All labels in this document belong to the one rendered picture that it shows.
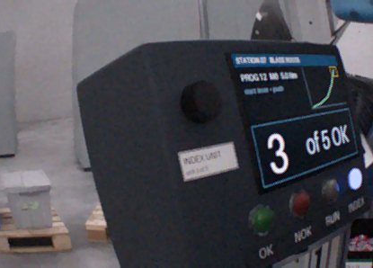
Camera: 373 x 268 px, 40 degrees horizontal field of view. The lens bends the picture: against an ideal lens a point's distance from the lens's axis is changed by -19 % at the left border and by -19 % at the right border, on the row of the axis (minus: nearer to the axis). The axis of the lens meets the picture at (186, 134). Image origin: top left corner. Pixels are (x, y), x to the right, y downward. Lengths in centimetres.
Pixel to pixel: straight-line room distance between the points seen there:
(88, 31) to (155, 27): 79
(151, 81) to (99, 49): 620
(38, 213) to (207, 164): 349
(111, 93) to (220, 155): 9
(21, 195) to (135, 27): 337
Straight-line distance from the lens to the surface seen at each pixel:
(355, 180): 56
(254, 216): 45
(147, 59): 42
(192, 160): 42
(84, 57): 660
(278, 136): 48
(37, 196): 385
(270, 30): 155
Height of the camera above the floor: 125
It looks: 8 degrees down
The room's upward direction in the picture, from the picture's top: 4 degrees counter-clockwise
